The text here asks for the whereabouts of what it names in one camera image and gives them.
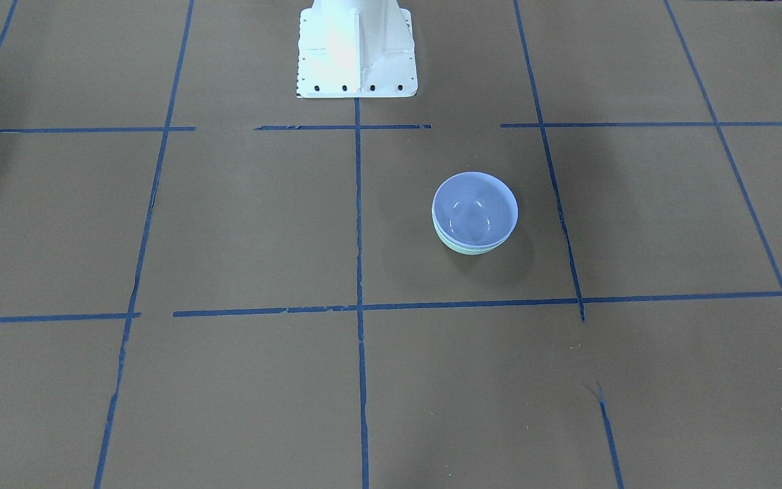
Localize blue ceramic bowl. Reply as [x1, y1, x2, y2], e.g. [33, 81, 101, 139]
[430, 171, 519, 245]

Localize green ceramic bowl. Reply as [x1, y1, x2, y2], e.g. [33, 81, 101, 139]
[433, 223, 513, 256]

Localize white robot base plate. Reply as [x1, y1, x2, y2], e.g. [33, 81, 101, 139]
[296, 1, 419, 98]

